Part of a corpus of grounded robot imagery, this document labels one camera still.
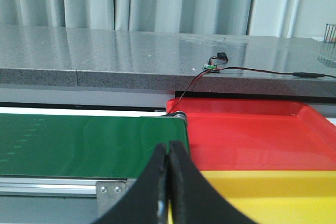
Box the red plastic tray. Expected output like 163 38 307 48
166 98 335 170

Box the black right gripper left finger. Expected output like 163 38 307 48
95 143 167 223

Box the steel conveyor support bracket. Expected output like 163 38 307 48
96 180 127 218

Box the red black wire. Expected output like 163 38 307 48
167 67 336 114

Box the aluminium conveyor side rail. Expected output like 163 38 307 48
1 177 97 197

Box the wire rack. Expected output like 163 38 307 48
317 23 336 65

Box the conveyor end roller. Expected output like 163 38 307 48
164 111 188 125

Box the grey pleated curtain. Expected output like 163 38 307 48
0 0 336 38

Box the small green circuit board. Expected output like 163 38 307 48
203 52 228 73

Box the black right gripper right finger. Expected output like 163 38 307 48
169 141 255 223

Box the grey stone counter shelf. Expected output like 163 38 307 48
1 25 335 99

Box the green conveyor belt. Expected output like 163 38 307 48
1 114 188 178

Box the yellow plastic tray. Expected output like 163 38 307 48
167 170 336 224

